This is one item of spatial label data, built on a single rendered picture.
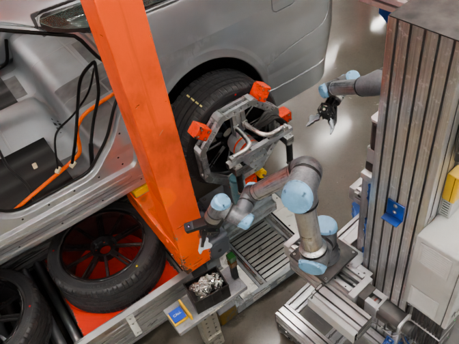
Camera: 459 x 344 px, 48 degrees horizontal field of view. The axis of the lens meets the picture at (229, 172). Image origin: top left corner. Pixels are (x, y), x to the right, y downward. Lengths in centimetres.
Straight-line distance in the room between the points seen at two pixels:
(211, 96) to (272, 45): 50
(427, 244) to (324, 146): 218
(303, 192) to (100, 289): 146
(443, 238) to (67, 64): 255
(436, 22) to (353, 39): 367
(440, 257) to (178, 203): 114
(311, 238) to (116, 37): 105
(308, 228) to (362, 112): 246
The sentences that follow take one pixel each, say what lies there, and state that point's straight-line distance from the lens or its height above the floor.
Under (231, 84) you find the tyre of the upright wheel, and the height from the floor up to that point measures 117.
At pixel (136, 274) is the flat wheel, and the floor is 50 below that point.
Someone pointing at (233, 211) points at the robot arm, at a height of 118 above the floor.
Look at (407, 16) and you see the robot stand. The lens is 163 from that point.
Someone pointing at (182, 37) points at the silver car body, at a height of 151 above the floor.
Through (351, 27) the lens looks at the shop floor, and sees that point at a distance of 543.
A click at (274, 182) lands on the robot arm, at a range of 212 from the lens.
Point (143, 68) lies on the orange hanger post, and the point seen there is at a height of 180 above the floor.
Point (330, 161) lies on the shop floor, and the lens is 399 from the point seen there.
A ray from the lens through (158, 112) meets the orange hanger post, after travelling 206.
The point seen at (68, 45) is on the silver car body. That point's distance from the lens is 380.
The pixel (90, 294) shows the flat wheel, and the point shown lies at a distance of 297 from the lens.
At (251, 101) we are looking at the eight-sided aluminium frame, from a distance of 279.
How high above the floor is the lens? 286
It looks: 46 degrees down
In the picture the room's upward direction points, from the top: 11 degrees counter-clockwise
